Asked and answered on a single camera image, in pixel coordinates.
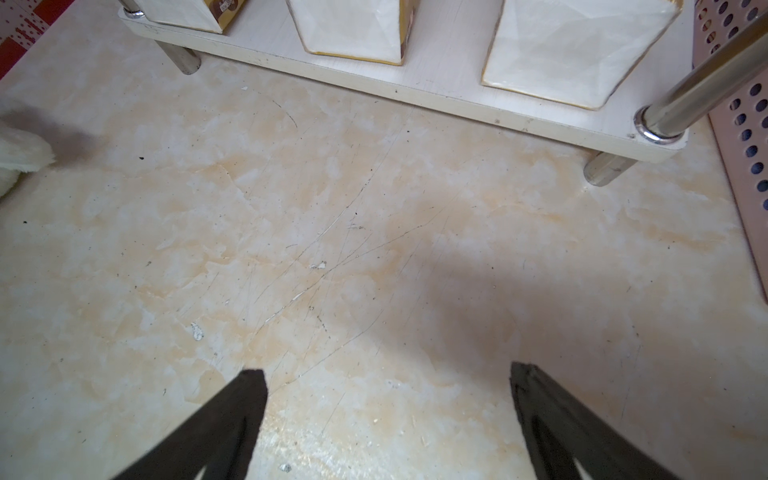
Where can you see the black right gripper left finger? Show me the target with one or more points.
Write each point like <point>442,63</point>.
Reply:
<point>216,442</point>

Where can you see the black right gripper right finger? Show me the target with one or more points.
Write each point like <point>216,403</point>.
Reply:
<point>566,440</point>

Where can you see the gold tissue pack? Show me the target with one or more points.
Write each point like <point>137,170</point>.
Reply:
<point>575,52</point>
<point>367,30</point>
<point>212,16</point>

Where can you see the white two-tier metal shelf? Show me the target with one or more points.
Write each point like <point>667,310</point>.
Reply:
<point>442,70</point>

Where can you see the white plush toy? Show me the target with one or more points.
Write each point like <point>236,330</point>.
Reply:
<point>22,152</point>

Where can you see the pink plastic basket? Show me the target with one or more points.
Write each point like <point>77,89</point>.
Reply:
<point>739,122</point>

